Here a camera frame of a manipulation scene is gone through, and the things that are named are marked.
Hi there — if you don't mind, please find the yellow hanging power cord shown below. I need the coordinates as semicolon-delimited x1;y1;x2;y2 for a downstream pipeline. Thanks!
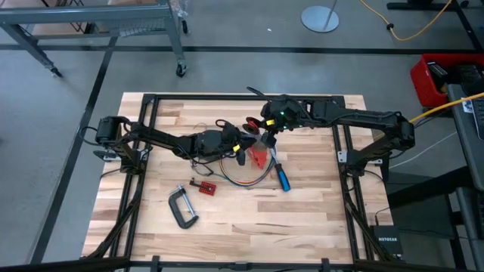
410;91;484;125

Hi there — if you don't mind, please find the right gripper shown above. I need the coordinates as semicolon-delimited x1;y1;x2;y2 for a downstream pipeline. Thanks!
253;98;290;150

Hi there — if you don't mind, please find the grey desk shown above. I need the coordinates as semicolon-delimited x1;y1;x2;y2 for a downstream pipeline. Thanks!
445;83;484;272

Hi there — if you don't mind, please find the dark keyboard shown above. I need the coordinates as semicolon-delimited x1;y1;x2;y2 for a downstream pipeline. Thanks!
471;97;484;141

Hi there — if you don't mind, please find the yellow extension cord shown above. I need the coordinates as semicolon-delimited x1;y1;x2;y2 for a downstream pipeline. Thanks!
358;0;454;42

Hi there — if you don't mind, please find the small red circuit board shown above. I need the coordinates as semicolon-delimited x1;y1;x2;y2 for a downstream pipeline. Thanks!
198;181;218;196

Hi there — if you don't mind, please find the rainbow ribbon cable loop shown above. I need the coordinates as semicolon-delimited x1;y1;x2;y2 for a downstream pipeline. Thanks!
206;149;278;187

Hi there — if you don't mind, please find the black aluminium table frame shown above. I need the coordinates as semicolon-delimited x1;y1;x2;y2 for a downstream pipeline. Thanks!
0;93;484;272

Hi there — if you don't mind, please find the blue-handled screwdriver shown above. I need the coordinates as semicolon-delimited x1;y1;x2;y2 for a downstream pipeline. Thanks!
268;147;292;193

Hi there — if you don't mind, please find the black C-clamp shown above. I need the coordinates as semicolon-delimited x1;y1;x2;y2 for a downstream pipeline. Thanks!
167;184;200;230

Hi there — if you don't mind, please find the black device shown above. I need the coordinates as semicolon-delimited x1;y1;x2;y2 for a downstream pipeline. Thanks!
452;63;484;96
426;60;449;92

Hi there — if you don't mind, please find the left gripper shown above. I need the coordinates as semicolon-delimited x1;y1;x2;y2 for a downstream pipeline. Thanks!
211;119;259;168

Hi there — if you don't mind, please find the thin white cable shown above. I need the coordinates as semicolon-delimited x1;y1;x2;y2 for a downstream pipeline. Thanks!
388;130;459;170

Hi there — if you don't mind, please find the grey steel wood-top workbench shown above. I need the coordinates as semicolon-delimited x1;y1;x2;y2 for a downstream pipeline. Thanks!
0;0;189;79

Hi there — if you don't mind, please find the red plastic bin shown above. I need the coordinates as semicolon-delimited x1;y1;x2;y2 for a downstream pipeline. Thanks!
410;53;484;109

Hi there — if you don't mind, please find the red tape dispenser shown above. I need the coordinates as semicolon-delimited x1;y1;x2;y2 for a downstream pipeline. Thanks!
247;144;271;170

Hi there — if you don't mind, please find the black desk foot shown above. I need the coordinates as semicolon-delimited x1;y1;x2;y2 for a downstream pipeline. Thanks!
386;0;470;11

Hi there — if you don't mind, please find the black cable spool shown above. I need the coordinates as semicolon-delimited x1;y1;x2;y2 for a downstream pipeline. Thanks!
243;115;262;137

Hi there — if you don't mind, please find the black Netgear switch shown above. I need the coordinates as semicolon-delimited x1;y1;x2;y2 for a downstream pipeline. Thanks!
369;224;404;257

